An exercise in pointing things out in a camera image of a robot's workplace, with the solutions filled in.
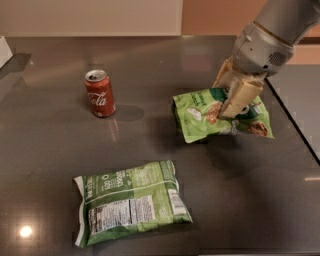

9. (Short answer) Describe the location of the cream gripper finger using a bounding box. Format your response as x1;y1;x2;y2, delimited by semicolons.
218;76;263;118
213;57;241;89

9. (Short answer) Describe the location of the green rice chip bag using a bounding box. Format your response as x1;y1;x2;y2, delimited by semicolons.
172;88;273;143

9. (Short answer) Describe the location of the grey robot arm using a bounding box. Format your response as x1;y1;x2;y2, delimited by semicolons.
213;0;320;118

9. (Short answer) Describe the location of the green jalapeno chip bag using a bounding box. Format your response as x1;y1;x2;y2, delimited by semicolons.
74;160;192;248

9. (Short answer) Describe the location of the red Coca-Cola can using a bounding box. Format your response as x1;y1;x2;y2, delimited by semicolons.
84;69;116;118

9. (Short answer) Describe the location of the white object at left edge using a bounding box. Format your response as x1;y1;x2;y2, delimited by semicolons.
0;36;13;69

